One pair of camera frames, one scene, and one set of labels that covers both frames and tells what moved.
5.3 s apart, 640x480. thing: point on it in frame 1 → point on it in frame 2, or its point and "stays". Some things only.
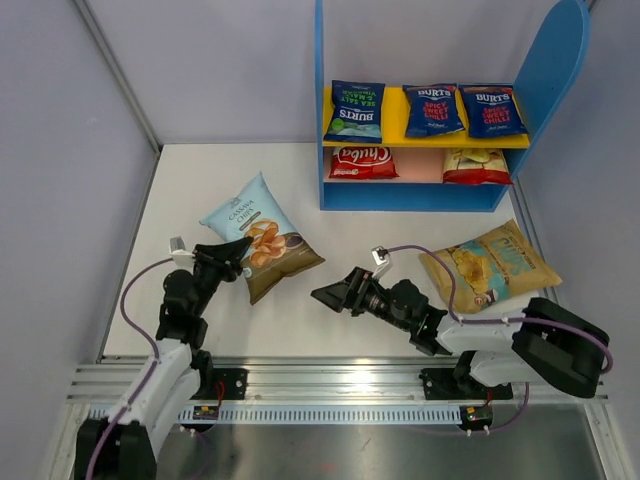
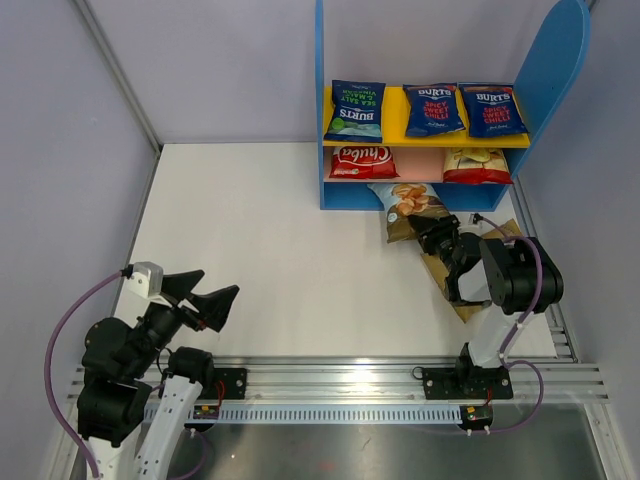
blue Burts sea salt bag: x=357 y=111 stays
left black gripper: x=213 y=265 → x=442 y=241
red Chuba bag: x=362 y=162 stays
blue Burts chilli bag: x=492 y=111 stays
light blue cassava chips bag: x=278 y=248 → x=401 y=200
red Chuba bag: x=476 y=166 stays
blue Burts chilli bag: x=433 y=109 stays
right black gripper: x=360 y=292 → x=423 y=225
